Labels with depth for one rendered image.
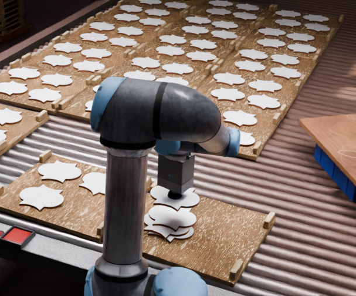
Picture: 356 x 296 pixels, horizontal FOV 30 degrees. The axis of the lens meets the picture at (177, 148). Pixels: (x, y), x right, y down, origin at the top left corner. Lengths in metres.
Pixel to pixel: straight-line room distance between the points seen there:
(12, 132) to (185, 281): 1.29
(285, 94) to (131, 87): 1.68
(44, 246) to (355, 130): 1.17
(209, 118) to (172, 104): 0.09
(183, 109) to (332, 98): 1.77
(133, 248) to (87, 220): 0.64
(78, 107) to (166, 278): 1.41
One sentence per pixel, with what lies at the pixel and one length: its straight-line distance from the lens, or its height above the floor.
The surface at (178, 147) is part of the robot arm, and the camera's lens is 1.69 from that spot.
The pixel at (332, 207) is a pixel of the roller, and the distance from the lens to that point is 2.24.
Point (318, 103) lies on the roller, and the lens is 2.96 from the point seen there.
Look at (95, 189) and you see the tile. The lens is 2.18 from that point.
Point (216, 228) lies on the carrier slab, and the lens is 2.03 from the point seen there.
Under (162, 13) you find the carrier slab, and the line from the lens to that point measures 3.85.
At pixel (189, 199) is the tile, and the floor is 1.06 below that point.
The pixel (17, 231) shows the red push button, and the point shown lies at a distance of 2.05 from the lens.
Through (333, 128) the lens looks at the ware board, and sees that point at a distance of 2.46.
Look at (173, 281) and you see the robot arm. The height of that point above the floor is 1.19.
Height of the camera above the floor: 2.12
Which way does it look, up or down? 29 degrees down
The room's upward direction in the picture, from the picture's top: 2 degrees clockwise
